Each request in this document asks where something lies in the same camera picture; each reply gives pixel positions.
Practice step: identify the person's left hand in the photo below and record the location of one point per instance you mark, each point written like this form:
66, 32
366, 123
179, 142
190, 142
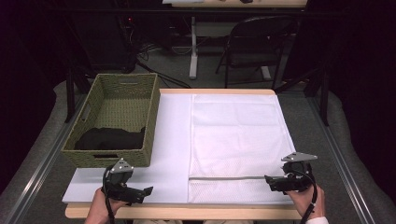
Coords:
98, 210

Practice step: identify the white desk leg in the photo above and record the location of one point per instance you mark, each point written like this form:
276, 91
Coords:
193, 53

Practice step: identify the black metal stand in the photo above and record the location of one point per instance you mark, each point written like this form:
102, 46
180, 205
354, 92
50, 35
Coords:
70, 96
325, 99

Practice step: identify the metal floor rail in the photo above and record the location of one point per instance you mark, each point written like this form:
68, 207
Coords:
46, 155
342, 161

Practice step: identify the black folding chair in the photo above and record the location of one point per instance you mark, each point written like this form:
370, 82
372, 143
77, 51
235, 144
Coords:
258, 46

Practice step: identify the person's right hand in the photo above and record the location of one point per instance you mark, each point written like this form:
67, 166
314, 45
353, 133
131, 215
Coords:
311, 202

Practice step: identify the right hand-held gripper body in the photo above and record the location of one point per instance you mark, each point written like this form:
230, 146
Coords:
299, 174

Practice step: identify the white board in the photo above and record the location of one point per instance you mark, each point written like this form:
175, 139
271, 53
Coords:
171, 140

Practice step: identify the person's white sleeve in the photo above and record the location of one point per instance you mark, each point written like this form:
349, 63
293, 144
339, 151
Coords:
317, 221

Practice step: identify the white mesh laundry bag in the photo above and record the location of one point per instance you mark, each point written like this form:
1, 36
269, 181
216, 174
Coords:
239, 137

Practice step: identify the black cloth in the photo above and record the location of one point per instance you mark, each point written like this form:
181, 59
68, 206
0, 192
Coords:
109, 140

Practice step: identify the green woven basket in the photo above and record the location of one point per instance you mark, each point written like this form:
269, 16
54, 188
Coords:
124, 112

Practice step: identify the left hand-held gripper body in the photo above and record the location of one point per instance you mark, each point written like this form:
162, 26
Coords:
116, 182

